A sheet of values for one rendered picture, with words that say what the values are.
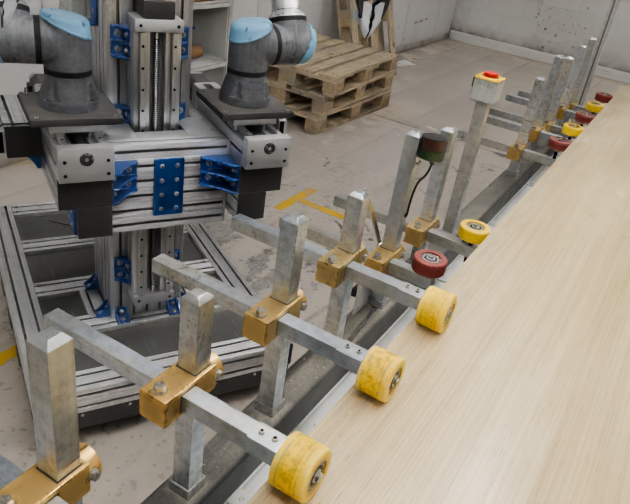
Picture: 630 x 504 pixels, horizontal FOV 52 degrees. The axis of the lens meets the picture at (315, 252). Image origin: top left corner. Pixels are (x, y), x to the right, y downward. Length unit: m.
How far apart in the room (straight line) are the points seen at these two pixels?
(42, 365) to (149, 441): 1.51
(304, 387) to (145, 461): 0.90
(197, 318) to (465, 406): 0.49
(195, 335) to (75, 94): 0.97
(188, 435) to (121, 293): 1.30
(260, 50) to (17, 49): 0.62
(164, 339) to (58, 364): 1.55
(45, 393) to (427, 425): 0.60
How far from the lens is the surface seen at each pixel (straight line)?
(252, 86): 1.93
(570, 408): 1.25
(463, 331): 1.34
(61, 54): 1.77
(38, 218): 3.07
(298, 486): 0.90
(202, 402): 0.98
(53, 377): 0.77
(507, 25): 9.40
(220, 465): 1.25
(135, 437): 2.27
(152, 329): 2.35
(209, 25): 4.64
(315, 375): 1.45
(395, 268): 1.59
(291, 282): 1.15
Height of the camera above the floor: 1.63
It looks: 29 degrees down
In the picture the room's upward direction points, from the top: 9 degrees clockwise
